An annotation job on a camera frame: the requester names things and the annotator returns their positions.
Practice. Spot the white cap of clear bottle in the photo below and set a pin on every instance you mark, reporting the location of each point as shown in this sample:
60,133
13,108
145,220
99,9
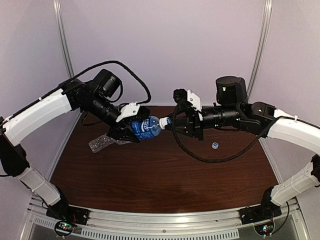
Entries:
215,145

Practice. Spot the front aluminium rail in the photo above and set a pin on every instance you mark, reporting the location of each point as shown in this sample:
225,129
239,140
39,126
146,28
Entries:
208,225

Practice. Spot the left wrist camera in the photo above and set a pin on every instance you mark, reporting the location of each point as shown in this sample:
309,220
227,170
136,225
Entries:
129,110

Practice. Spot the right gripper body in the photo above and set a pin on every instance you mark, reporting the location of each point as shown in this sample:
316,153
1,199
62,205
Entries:
195,124

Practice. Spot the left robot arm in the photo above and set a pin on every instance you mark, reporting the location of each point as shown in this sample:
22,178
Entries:
73,94

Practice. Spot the aluminium frame post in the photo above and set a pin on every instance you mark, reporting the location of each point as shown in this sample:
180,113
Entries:
263,36
63,37

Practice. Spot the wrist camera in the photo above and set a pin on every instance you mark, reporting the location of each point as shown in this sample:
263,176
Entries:
129,110
187,98

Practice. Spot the circuit board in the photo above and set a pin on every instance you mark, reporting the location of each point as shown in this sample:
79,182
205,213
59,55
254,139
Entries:
265,228
63,229

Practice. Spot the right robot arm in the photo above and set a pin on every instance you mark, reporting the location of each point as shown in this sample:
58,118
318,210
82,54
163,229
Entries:
233,112

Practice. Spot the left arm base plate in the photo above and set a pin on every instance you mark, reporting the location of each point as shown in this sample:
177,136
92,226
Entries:
67,213

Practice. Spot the clear unlabelled plastic bottle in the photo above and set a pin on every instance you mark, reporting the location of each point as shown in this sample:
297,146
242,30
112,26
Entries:
104,141

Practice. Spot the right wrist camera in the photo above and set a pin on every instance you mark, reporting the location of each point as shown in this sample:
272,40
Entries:
187,98

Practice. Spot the left circuit board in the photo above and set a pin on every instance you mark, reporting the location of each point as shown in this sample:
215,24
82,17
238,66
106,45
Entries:
63,229

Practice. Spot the right circuit board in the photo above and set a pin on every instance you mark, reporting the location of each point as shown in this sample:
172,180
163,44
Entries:
265,228

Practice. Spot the right aluminium frame post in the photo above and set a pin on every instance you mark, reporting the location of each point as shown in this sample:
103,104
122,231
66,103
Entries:
263,36

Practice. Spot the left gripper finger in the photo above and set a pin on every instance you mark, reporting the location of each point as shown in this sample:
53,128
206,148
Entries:
116,132
129,136

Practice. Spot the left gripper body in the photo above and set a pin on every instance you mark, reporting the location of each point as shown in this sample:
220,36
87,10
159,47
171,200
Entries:
122,125

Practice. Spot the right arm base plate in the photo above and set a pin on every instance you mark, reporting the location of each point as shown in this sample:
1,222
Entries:
253,214

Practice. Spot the blue labelled plastic bottle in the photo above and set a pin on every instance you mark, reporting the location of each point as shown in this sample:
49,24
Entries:
146,129

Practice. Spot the left aluminium frame post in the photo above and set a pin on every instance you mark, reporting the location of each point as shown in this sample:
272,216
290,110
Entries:
63,37

